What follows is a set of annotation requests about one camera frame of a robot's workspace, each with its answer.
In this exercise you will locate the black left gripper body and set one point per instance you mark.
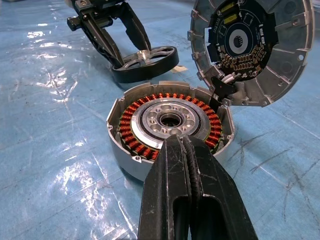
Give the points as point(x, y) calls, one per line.
point(100, 8)

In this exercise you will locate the small white tape scrap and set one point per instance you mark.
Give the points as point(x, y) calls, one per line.
point(178, 69)

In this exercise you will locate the round motor cover circuit board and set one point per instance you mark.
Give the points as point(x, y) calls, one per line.
point(282, 75)

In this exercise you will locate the black-rimmed spoked motor rotor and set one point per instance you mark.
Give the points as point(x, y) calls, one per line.
point(150, 73)

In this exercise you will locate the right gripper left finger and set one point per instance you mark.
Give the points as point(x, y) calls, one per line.
point(167, 190)

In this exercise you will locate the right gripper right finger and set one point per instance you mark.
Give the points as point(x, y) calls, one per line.
point(220, 207)

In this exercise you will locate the silver stator housing copper windings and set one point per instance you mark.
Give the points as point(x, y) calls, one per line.
point(150, 117)

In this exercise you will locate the blue plastic table sheet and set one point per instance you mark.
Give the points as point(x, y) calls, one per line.
point(50, 150)

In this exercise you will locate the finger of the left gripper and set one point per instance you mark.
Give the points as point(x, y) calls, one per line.
point(105, 42)
point(135, 30)

